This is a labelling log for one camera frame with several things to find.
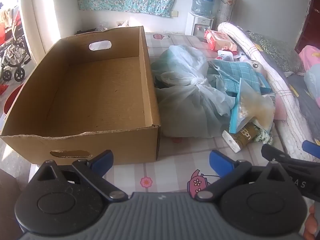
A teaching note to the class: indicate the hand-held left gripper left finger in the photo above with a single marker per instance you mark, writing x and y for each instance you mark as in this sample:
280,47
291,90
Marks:
102,160

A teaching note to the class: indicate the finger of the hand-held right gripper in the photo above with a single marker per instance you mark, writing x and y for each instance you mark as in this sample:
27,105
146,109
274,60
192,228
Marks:
275,153
312,148

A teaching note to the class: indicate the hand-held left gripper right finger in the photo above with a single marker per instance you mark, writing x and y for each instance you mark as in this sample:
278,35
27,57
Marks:
221,163

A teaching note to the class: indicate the brown cardboard box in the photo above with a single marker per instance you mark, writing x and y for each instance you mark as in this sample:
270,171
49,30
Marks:
100,87

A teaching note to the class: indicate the blue checked towel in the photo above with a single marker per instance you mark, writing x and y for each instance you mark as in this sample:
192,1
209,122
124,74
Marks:
235,72

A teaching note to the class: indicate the pink plush toy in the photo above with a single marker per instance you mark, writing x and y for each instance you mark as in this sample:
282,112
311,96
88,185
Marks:
255,65

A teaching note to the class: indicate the person's right hand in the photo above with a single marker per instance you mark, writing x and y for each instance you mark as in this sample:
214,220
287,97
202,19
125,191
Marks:
311,223

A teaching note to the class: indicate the green floral cloth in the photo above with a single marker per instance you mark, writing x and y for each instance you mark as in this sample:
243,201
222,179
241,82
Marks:
263,136

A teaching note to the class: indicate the gold foil packet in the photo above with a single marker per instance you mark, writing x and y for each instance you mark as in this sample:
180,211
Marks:
246,136

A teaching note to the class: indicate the checked cartoon print bed mat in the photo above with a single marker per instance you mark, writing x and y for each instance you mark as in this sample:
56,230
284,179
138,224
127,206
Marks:
175,155

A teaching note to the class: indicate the grey quilt with white backing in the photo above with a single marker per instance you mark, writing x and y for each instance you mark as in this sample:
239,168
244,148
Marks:
287,105

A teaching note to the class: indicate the clear zip bag blue edge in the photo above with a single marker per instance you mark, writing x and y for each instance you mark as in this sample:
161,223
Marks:
255,106

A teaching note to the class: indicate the translucent white plastic bag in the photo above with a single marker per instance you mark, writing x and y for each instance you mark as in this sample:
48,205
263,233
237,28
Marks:
180,62
185,115

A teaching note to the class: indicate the small blue packet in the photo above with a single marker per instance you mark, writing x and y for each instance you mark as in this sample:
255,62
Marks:
264,83

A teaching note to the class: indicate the pink printed cloth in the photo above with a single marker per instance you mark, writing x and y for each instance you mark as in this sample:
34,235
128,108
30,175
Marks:
311,55

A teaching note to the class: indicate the green leaf print pillow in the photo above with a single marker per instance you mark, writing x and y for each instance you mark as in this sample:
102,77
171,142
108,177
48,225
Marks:
277,50

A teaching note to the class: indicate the red plastic stool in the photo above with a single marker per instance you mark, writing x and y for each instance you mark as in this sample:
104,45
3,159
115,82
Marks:
13,100

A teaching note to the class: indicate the white lotion bottle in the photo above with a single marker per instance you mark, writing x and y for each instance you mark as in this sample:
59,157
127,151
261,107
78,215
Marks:
225,55

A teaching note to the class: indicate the pink wet wipes pack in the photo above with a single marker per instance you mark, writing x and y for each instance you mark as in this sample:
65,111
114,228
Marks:
221,41

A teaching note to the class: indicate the dark red wooden door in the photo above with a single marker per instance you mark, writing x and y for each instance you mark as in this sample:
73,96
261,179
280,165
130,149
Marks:
308,25

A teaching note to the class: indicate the wheelchair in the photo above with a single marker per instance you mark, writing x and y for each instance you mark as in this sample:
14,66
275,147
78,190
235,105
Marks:
15,52

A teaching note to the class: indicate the white water dispenser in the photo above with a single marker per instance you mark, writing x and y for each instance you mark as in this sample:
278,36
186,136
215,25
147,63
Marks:
200,26

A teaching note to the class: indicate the wall socket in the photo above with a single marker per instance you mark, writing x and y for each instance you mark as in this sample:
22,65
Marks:
175,14

